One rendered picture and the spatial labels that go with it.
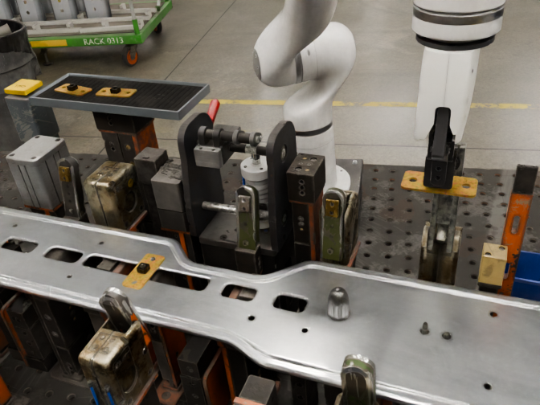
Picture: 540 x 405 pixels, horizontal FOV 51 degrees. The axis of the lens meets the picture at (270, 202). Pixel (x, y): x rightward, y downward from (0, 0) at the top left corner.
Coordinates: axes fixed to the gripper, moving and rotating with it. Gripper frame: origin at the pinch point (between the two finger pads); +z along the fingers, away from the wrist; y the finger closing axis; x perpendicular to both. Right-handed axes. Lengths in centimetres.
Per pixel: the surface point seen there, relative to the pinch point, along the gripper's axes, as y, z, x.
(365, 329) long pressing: 2.1, 27.4, -7.8
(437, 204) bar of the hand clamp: -13.8, 15.1, -0.7
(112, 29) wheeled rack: -315, 99, -285
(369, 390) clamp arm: 17.9, 19.4, -3.9
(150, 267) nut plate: -1, 27, -45
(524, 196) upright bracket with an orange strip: -14.8, 12.4, 10.8
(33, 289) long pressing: 9, 28, -63
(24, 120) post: -30, 19, -95
